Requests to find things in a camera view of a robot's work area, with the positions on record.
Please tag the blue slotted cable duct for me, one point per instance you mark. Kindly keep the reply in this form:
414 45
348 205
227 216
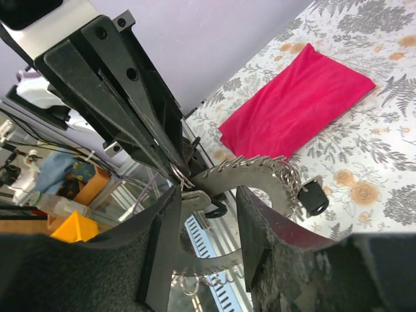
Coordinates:
225 282

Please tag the blue cloth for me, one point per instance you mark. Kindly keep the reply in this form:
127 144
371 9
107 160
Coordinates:
53 171

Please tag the black tag key set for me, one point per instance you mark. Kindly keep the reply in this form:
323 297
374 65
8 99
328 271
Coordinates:
198 198
312 196

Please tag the floral tablecloth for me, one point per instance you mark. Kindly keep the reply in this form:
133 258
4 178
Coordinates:
367 156

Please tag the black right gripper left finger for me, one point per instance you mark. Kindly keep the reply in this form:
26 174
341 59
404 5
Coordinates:
127 268

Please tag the clear plastic bottle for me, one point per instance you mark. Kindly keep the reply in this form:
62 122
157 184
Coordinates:
57 206

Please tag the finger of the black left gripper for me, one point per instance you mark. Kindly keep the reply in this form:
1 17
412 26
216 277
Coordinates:
140 91
70 73

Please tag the wooden tray box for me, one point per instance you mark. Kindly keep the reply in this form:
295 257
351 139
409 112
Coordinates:
81 183

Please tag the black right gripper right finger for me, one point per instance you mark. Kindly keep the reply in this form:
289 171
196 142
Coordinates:
290 268

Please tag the pink folded cloth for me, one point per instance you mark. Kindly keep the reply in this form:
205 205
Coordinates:
309 94

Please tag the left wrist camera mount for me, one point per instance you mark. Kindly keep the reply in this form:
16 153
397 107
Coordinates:
30 28

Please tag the yellow plastic bin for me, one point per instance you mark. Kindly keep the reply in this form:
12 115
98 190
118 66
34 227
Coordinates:
76 228

